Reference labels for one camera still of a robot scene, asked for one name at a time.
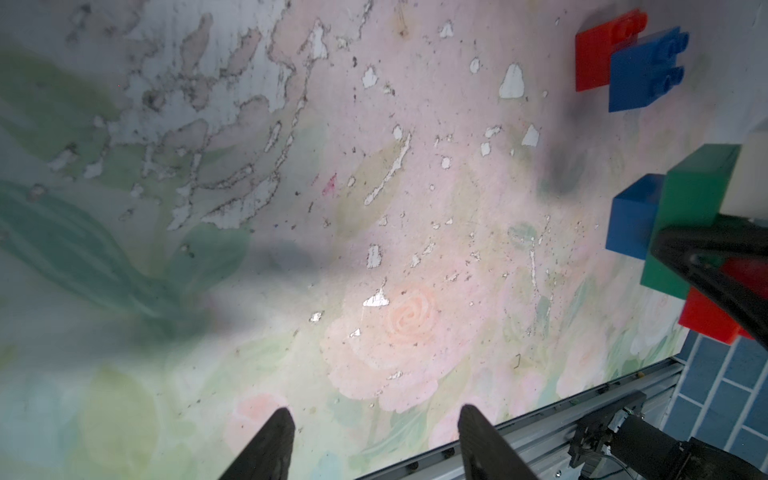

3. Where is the blue lego brick loose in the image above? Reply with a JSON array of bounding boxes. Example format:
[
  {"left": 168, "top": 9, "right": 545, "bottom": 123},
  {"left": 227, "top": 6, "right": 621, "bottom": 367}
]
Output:
[{"left": 605, "top": 173, "right": 665, "bottom": 260}]

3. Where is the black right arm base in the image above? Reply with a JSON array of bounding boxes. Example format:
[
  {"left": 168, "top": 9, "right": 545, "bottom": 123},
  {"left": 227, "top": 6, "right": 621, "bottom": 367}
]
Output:
[{"left": 568, "top": 391, "right": 647, "bottom": 468}]

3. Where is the blue lego brick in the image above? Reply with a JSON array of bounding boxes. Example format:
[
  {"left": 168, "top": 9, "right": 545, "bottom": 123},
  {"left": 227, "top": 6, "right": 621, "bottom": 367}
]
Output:
[
  {"left": 605, "top": 173, "right": 665, "bottom": 260},
  {"left": 608, "top": 27, "right": 690, "bottom": 112}
]

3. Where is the red square lego brick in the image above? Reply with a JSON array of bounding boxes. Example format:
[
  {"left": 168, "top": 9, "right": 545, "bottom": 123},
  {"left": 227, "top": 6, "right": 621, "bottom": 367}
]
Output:
[{"left": 678, "top": 258, "right": 767, "bottom": 345}]

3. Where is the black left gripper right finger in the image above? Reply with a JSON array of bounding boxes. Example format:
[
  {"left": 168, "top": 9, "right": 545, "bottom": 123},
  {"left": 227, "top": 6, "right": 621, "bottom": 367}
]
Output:
[{"left": 458, "top": 404, "right": 538, "bottom": 480}]

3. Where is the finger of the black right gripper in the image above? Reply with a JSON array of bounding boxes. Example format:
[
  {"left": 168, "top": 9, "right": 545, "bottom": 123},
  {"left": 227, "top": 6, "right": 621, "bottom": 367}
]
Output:
[{"left": 651, "top": 217, "right": 767, "bottom": 347}]

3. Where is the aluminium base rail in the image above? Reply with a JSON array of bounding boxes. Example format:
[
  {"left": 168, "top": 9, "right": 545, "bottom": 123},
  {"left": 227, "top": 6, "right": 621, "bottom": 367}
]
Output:
[{"left": 364, "top": 357, "right": 685, "bottom": 479}]

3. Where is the red small lego brick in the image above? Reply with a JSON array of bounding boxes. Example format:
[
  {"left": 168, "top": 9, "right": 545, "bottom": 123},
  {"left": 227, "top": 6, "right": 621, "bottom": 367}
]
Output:
[{"left": 574, "top": 9, "right": 648, "bottom": 92}]

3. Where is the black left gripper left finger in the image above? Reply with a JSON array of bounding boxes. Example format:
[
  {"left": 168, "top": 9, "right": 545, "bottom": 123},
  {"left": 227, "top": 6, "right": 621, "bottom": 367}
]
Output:
[{"left": 219, "top": 407, "right": 296, "bottom": 480}]

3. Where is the green long lego brick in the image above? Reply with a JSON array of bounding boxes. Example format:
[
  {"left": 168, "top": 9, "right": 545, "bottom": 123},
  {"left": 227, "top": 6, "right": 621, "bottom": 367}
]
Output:
[{"left": 640, "top": 144, "right": 741, "bottom": 300}]

